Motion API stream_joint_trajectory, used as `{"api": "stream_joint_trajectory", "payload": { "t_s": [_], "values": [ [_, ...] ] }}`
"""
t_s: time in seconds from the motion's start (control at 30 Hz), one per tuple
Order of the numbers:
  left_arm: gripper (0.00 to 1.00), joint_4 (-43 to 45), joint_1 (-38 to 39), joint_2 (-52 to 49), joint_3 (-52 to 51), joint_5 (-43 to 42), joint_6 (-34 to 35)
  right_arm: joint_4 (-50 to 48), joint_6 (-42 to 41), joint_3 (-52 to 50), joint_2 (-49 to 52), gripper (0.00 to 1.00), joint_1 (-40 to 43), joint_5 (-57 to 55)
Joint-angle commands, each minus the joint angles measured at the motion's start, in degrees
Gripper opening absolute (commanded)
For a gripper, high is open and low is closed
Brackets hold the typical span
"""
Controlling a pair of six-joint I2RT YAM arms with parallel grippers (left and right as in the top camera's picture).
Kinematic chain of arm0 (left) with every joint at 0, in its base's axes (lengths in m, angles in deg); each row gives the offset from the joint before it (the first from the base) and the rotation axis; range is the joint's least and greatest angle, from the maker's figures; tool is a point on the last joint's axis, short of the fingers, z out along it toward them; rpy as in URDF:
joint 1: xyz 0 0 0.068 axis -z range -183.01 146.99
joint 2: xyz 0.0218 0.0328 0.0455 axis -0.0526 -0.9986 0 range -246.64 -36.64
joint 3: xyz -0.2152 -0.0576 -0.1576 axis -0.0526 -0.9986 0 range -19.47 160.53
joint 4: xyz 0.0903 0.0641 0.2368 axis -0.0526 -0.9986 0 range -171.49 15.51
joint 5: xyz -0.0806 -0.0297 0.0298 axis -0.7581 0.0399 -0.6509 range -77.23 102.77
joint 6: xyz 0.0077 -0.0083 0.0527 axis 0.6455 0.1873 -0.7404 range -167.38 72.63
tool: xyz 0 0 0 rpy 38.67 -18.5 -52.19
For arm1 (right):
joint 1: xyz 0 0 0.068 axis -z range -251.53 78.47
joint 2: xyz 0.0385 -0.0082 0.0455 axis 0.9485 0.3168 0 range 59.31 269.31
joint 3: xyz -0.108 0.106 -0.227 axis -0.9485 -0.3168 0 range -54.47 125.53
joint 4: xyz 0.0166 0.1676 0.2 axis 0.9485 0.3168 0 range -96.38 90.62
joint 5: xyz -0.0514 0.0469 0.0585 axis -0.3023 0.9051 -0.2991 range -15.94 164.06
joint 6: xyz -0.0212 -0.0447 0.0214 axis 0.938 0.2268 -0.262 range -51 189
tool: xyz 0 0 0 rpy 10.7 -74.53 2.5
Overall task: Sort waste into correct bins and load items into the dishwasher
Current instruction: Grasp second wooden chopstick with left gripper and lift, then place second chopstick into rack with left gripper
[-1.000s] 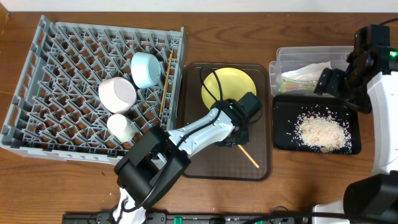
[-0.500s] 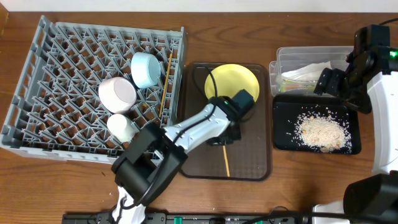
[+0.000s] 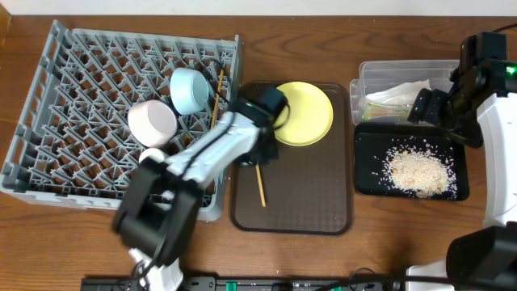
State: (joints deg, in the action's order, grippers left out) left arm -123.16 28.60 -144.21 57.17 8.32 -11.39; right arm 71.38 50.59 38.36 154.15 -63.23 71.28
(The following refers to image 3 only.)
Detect green orange snack wrapper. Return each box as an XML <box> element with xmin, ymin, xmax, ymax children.
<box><xmin>362</xmin><ymin>103</ymin><xmax>411</xmax><ymax>120</ymax></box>

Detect light blue bowl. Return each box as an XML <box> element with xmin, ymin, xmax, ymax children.
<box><xmin>170</xmin><ymin>68</ymin><xmax>209</xmax><ymax>116</ymax></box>

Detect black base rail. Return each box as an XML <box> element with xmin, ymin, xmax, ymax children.
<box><xmin>80</xmin><ymin>260</ymin><xmax>516</xmax><ymax>291</ymax></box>

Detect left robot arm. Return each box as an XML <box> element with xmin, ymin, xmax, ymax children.
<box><xmin>112</xmin><ymin>87</ymin><xmax>291</xmax><ymax>290</ymax></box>

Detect rice food scraps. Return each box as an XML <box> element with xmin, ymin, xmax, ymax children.
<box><xmin>368</xmin><ymin>137</ymin><xmax>458</xmax><ymax>200</ymax></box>

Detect pink bowl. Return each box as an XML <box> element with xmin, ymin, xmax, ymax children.
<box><xmin>128</xmin><ymin>100</ymin><xmax>178</xmax><ymax>147</ymax></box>

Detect yellow round plate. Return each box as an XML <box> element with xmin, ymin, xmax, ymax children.
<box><xmin>275</xmin><ymin>82</ymin><xmax>334</xmax><ymax>146</ymax></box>

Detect grey plastic dish rack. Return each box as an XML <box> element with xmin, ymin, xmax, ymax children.
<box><xmin>1</xmin><ymin>22</ymin><xmax>243</xmax><ymax>209</ymax></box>

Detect small white cup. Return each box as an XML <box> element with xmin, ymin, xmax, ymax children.
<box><xmin>139</xmin><ymin>148</ymin><xmax>169</xmax><ymax>163</ymax></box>

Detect black waste tray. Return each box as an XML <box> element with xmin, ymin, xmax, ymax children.
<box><xmin>355</xmin><ymin>122</ymin><xmax>469</xmax><ymax>200</ymax></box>

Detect white paper napkin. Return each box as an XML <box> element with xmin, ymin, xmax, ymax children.
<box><xmin>365</xmin><ymin>80</ymin><xmax>431</xmax><ymax>107</ymax></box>

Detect clear plastic waste bin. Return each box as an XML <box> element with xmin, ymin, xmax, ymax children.
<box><xmin>350</xmin><ymin>60</ymin><xmax>459</xmax><ymax>125</ymax></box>

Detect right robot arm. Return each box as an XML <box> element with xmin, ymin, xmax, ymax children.
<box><xmin>401</xmin><ymin>30</ymin><xmax>516</xmax><ymax>290</ymax></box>

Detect brown serving tray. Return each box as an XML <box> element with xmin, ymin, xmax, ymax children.
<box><xmin>229</xmin><ymin>83</ymin><xmax>355</xmax><ymax>236</ymax></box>

